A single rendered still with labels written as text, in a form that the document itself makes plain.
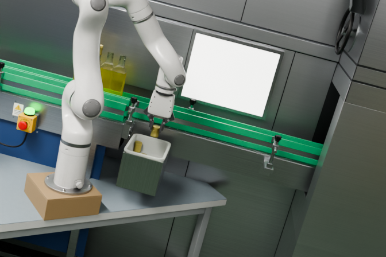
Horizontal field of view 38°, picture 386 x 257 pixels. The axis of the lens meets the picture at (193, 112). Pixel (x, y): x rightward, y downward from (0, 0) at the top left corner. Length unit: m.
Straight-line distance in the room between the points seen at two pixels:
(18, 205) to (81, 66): 0.61
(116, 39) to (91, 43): 0.58
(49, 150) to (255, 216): 1.07
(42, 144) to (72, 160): 0.43
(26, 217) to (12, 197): 0.16
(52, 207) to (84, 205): 0.13
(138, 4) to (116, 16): 0.54
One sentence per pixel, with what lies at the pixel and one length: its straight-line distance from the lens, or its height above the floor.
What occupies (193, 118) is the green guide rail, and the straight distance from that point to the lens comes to 2.50.
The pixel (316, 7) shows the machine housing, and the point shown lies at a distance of 2.60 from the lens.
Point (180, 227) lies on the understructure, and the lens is 2.93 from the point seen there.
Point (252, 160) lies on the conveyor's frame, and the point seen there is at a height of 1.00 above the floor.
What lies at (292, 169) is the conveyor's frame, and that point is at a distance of 2.55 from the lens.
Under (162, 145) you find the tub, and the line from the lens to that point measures 2.47.
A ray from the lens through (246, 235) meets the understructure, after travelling 2.93.
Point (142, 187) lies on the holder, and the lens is 2.33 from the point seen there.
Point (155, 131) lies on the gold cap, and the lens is 2.33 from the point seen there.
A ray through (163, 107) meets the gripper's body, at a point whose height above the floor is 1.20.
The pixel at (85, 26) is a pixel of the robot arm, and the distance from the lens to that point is 2.04.
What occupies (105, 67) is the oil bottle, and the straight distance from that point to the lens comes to 2.53.
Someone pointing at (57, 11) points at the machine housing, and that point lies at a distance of 2.74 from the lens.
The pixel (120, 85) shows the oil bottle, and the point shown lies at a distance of 2.53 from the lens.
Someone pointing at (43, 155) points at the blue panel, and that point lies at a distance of 2.62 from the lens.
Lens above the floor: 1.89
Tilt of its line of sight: 17 degrees down
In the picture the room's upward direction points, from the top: 14 degrees clockwise
